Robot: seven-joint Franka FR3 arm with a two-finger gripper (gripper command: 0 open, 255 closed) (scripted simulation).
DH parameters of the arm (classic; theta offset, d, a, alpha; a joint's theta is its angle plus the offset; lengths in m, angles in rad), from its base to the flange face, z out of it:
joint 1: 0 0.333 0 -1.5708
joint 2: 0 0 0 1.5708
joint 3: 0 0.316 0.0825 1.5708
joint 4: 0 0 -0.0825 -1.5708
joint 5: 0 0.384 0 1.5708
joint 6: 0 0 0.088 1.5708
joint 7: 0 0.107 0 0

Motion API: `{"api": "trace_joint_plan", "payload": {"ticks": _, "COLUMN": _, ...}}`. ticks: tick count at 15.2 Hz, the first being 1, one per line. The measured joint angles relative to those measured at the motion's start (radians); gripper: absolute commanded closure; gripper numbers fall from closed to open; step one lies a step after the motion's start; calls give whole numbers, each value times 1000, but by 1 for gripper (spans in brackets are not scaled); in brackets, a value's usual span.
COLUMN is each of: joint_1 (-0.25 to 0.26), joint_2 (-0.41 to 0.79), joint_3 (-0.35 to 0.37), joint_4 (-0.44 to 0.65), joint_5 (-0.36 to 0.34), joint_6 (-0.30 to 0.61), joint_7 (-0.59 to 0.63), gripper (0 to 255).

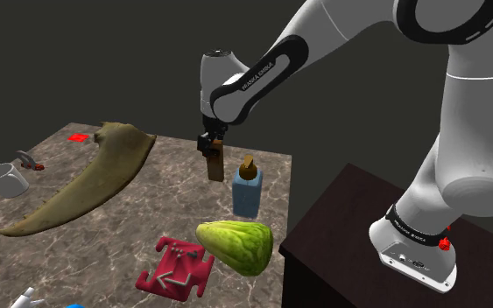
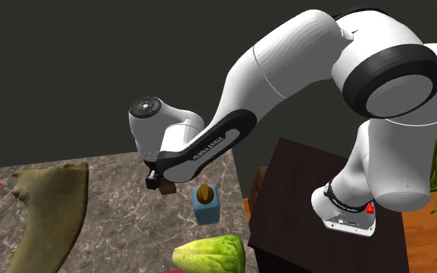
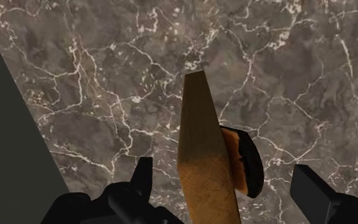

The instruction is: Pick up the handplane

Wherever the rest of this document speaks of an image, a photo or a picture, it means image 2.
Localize small brown block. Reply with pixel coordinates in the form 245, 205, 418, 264
157, 178, 177, 196

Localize blue bottle with brown top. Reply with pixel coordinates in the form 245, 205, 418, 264
191, 183, 221, 226

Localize green lettuce head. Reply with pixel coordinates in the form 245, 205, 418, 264
171, 234, 246, 273

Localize olive green crumpled cloth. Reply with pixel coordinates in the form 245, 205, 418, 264
3, 161, 90, 273

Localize brown wooden cabinet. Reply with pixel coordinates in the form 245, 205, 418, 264
248, 166, 269, 213

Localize dark brown robot stand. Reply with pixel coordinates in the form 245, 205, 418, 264
248, 137, 411, 273

